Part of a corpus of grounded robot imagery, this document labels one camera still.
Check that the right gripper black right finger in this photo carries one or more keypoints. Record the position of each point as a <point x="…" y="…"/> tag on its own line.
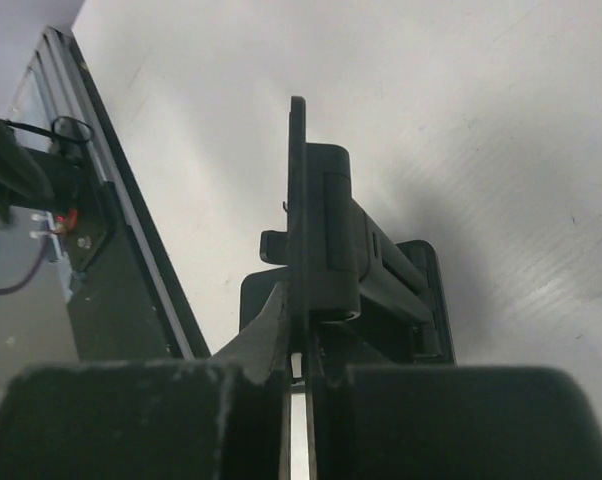
<point x="372" y="419"/>

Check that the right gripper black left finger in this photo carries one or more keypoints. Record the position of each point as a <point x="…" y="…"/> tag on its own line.
<point x="226" y="417"/>

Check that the folding black phone stand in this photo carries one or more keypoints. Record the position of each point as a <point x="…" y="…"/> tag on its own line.
<point x="351" y="274"/>

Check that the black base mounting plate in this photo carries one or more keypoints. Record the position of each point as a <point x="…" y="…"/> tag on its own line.
<point x="127" y="302"/>

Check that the aluminium extrusion rail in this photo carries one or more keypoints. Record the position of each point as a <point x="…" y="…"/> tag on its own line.
<point x="49" y="106"/>

